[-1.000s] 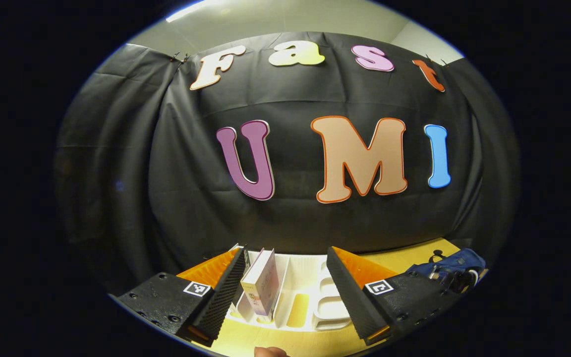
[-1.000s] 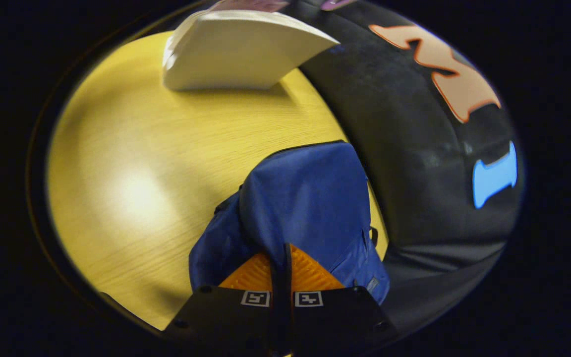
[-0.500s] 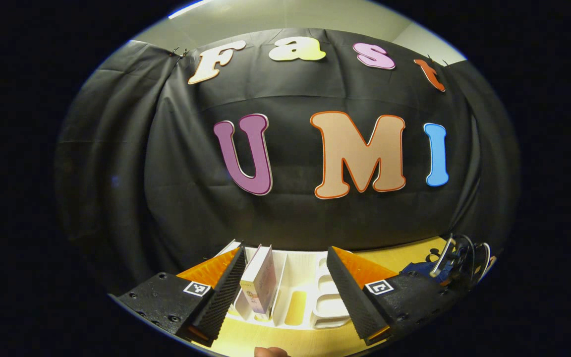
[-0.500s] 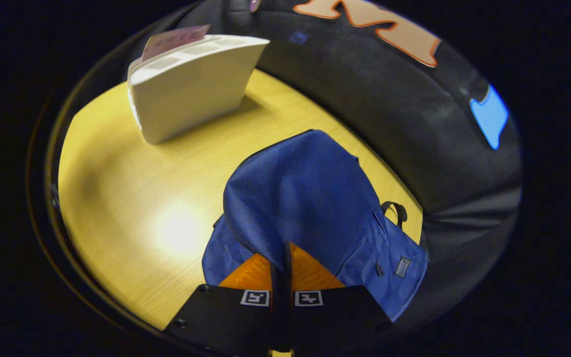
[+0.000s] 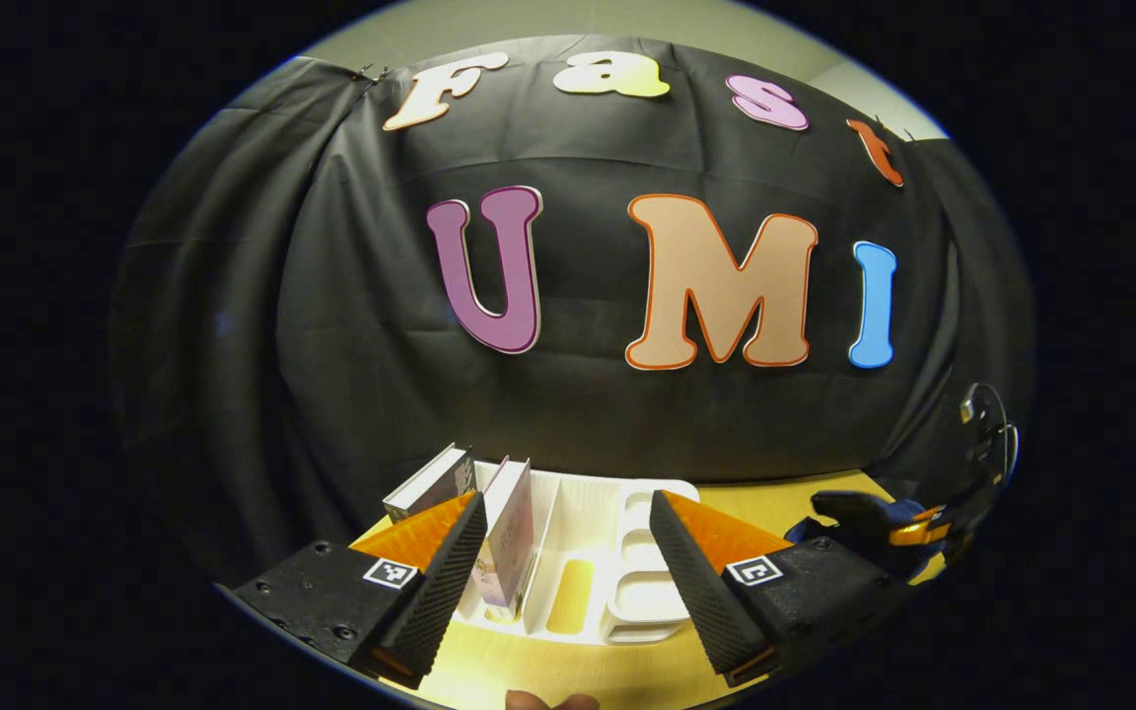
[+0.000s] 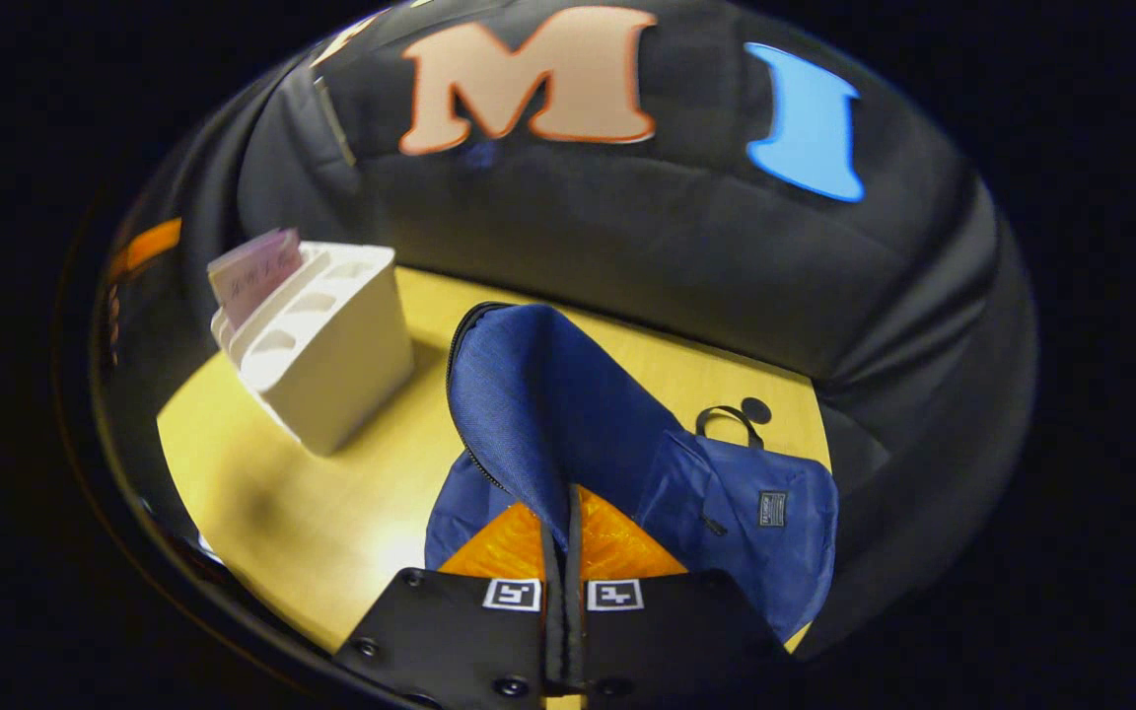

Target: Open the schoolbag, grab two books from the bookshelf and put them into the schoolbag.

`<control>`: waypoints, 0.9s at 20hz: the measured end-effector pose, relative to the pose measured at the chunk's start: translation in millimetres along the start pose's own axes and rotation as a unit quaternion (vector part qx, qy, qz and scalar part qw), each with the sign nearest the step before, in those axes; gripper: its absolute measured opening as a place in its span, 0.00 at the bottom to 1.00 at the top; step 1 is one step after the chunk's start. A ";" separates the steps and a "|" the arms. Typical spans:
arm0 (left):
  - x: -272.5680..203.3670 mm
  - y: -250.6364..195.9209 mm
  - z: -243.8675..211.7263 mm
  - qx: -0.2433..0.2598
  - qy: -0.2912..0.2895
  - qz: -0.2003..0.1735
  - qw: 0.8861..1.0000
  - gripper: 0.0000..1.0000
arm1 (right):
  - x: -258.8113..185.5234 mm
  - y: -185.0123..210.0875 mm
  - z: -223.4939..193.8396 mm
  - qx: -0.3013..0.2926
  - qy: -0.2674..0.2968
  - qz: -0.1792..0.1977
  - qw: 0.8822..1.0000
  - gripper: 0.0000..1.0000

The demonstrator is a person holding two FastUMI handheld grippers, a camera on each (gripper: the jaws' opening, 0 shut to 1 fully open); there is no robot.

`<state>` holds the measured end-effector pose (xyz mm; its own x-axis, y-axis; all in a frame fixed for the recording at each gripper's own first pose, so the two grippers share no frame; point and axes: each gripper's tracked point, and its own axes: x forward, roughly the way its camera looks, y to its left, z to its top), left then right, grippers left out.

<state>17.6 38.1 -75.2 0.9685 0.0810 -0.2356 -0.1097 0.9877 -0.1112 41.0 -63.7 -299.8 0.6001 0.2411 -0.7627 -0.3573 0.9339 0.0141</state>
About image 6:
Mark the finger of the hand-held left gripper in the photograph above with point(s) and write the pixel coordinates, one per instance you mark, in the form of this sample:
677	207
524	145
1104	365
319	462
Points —
149	247

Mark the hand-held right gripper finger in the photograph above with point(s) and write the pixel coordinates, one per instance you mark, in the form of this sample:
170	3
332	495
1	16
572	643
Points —
555	631
576	631

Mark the white plastic bookshelf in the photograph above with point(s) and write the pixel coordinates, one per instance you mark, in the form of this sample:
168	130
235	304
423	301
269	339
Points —
341	365

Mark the blue schoolbag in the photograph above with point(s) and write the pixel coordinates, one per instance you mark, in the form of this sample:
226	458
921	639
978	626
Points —
548	394

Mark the black table grommet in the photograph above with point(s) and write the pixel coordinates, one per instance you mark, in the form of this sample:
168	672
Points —
756	411

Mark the black backdrop cloth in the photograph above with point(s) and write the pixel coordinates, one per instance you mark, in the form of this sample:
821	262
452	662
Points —
627	227

